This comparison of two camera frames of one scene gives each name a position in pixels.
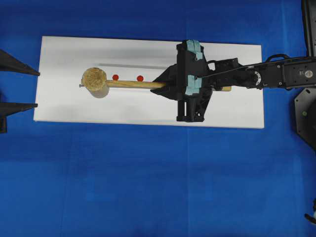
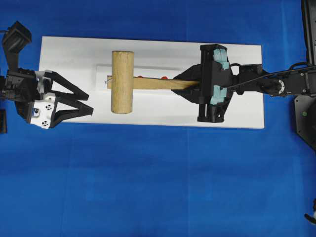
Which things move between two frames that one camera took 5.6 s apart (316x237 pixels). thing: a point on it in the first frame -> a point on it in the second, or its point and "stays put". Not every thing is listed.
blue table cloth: [66, 179] stays put
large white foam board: [59, 98] stays put
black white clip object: [312, 218] stays put
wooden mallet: [95, 83] -> [122, 82]
